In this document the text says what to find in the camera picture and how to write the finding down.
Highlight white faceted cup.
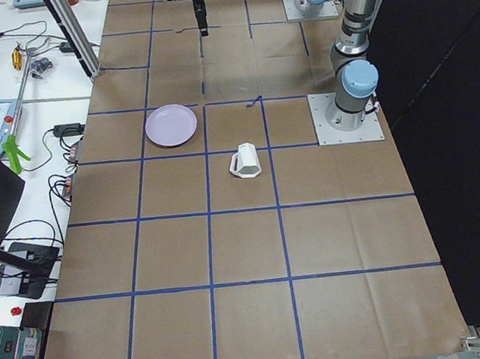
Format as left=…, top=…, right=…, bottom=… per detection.
left=229, top=142, right=262, bottom=179

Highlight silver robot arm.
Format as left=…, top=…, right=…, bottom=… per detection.
left=325, top=0, right=378, bottom=132

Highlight lilac plate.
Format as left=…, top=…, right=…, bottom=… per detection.
left=145, top=103, right=198, bottom=147

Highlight black power adapter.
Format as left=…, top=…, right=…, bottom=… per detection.
left=53, top=122, right=85, bottom=138

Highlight black monitor stand base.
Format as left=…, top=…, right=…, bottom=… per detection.
left=0, top=242, right=60, bottom=300

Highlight red emergency button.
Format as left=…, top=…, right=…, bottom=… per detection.
left=10, top=307, right=22, bottom=316

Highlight aluminium frame post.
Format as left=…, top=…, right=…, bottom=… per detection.
left=42, top=0, right=102, bottom=78

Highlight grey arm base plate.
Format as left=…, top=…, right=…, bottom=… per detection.
left=307, top=93, right=385, bottom=146

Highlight yellow-handled tool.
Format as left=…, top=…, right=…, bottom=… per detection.
left=11, top=47, right=22, bottom=71

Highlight green-handled reacher grabber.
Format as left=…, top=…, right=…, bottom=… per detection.
left=2, top=49, right=33, bottom=175

